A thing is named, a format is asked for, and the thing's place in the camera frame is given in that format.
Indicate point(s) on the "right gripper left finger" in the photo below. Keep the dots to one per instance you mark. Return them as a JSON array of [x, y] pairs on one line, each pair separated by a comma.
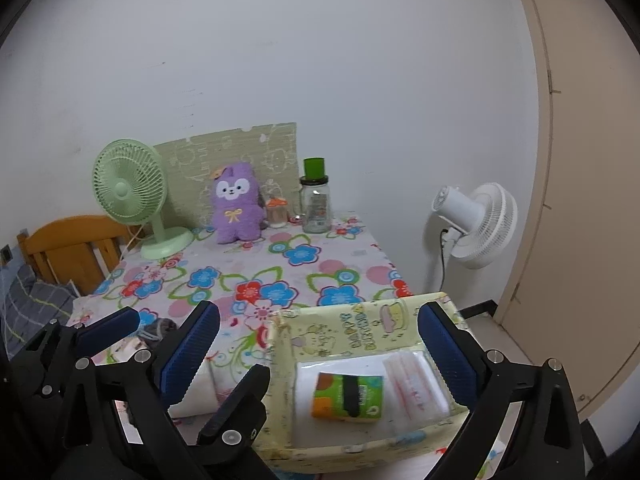
[[181, 353]]

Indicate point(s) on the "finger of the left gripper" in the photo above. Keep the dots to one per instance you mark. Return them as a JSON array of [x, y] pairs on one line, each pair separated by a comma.
[[87, 341], [240, 418]]

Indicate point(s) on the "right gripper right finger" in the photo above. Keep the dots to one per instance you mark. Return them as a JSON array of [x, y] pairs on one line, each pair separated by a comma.
[[457, 355]]

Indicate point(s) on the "grey socks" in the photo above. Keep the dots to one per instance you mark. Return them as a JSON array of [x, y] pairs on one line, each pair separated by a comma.
[[153, 334]]

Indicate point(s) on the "white towel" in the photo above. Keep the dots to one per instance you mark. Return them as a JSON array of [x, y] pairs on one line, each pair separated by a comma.
[[201, 398]]

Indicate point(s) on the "pink wet wipes pack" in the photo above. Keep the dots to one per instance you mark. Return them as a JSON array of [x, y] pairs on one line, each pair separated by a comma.
[[417, 391]]

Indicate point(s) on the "orange green tissue pack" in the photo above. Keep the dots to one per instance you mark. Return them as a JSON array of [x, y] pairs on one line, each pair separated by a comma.
[[348, 398]]

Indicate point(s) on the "grey plaid bedding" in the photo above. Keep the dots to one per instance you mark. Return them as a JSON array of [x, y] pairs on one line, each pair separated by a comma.
[[28, 304]]

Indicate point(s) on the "wooden bed headboard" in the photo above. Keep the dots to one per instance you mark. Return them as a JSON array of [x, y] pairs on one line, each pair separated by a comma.
[[81, 250]]

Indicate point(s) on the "yellow cartoon storage box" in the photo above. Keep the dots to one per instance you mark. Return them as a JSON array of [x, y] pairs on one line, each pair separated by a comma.
[[350, 339]]

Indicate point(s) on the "beige door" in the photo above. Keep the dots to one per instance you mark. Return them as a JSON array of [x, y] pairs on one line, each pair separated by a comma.
[[573, 293]]

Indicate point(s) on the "floral tablecloth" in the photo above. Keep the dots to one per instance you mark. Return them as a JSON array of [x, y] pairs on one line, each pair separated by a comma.
[[248, 282]]

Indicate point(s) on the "white standing fan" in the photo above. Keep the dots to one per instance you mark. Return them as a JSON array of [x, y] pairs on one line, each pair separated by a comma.
[[480, 225]]

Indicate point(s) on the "purple plush toy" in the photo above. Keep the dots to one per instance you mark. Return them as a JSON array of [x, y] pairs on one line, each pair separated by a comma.
[[238, 213]]

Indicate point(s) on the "green desk fan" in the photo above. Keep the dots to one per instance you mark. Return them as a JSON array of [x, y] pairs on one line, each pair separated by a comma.
[[129, 183]]

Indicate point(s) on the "small orange-lid jar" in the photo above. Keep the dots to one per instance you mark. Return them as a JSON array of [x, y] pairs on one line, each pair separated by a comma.
[[277, 212]]

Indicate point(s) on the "glass mason jar mug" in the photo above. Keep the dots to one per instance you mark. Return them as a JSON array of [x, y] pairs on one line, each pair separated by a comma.
[[316, 205]]

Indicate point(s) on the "green cup on jar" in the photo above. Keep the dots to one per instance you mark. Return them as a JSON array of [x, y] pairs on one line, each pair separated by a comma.
[[314, 168]]

